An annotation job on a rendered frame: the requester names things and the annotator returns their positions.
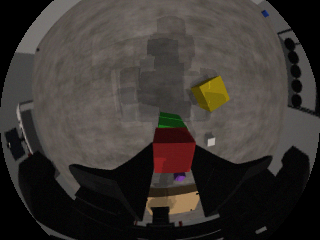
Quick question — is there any red block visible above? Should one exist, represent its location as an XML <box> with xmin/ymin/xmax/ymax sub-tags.
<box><xmin>152</xmin><ymin>128</ymin><xmax>196</xmax><ymax>173</ymax></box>

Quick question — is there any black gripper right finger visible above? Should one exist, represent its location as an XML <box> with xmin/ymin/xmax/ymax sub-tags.
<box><xmin>191</xmin><ymin>144</ymin><xmax>273</xmax><ymax>217</ymax></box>

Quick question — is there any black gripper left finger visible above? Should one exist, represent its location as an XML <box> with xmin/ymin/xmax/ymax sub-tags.
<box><xmin>69</xmin><ymin>143</ymin><xmax>155</xmax><ymax>223</ymax></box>

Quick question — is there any small purple block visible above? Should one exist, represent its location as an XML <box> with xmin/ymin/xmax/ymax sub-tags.
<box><xmin>173</xmin><ymin>172</ymin><xmax>185</xmax><ymax>181</ymax></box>

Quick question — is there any small blue block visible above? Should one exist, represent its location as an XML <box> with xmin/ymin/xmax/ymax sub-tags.
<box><xmin>261</xmin><ymin>11</ymin><xmax>269</xmax><ymax>17</ymax></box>

